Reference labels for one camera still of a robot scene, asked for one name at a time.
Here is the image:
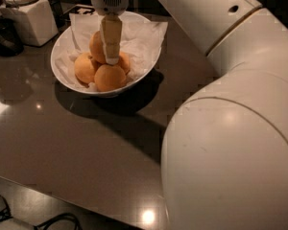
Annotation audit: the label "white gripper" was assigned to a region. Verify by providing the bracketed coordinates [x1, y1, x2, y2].
[90, 0, 129, 65]

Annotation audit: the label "orange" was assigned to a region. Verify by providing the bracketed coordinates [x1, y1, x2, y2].
[115, 52, 131, 74]
[94, 64, 127, 92]
[89, 31, 106, 64]
[74, 52, 100, 84]

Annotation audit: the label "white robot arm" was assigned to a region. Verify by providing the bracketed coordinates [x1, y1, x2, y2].
[158, 0, 288, 230]

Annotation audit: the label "white oval bowl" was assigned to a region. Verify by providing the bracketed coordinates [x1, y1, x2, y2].
[50, 10, 162, 99]

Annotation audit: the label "white paper liner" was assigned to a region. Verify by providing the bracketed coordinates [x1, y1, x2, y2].
[55, 12, 169, 92]

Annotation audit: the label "black white printed card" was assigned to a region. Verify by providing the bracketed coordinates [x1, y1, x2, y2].
[63, 4, 95, 21]

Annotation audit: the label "black mesh holder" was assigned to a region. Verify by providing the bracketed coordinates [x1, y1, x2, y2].
[48, 0, 65, 28]

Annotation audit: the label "white square ceramic jar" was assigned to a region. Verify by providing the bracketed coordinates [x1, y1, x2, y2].
[0, 0, 58, 47]

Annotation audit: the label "black round object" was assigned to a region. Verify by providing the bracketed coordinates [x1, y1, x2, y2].
[0, 18, 24, 57]

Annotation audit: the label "black floor cables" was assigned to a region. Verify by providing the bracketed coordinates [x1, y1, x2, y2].
[0, 182, 84, 230]

